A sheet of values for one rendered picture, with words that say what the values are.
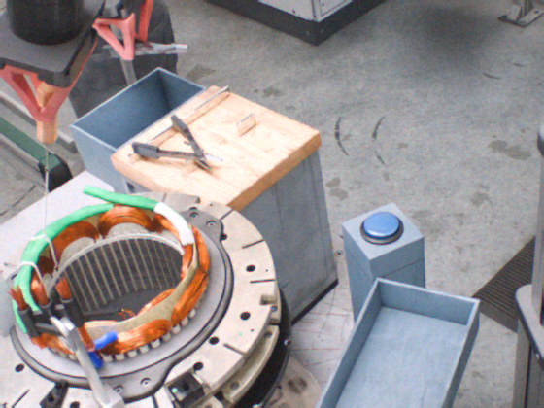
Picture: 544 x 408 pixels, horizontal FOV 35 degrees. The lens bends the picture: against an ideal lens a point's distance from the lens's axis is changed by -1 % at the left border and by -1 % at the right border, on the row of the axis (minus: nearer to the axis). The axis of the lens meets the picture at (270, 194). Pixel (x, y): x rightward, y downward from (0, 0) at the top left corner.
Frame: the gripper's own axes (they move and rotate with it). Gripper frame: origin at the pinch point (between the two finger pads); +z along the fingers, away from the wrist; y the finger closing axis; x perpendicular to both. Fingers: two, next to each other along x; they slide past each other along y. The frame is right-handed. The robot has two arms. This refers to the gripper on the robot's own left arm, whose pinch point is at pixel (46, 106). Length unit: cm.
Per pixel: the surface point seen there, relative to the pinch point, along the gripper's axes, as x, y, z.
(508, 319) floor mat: 88, -83, 115
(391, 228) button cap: 34.6, -14.7, 19.4
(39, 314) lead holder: 4.4, 13.3, 10.2
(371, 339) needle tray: 34.4, -0.2, 20.4
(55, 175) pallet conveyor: -20, -55, 76
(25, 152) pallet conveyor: -28, -60, 77
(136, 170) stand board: 3.4, -21.6, 29.4
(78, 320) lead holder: 7.5, 12.6, 10.7
